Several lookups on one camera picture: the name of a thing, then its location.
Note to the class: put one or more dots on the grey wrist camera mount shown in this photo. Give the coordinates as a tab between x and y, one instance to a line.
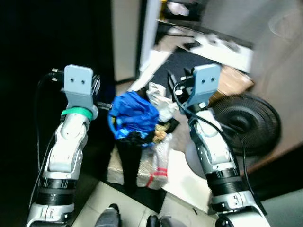
78	82
206	80

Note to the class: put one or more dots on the brown cardboard box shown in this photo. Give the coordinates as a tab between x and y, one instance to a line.
234	80

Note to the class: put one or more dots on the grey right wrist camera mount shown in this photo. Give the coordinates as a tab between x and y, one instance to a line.
206	80

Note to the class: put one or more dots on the grey cabinet with arc mark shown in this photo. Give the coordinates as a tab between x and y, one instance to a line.
279	71

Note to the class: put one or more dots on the white door frame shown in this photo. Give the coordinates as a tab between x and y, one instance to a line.
150	28

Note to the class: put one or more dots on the silver foil package red tape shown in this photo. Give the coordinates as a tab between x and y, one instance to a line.
156	161

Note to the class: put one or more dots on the plain blue shirt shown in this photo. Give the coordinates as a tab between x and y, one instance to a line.
132	111

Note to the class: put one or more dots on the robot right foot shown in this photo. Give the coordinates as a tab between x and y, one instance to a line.
158	221

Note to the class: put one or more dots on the black floor mat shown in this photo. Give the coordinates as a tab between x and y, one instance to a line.
184	61

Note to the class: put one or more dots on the black floor fan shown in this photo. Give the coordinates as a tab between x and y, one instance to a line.
246	123

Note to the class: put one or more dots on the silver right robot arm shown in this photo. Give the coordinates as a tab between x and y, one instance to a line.
213	151

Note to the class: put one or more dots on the white paper sheet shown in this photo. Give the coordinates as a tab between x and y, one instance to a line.
182	184

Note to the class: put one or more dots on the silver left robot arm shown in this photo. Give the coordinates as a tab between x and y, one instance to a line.
66	151

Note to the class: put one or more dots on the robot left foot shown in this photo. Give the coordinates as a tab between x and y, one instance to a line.
108	217

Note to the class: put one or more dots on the large black hanging garment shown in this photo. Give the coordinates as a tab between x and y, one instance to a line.
129	161

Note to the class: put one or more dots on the small black garment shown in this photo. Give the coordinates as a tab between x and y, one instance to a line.
171	124

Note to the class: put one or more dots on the blue triangle patterned jersey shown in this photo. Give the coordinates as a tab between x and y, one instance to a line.
128	132

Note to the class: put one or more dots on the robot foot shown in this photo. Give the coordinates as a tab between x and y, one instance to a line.
158	221
108	217

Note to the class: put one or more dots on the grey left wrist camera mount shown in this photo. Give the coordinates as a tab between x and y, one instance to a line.
78	82

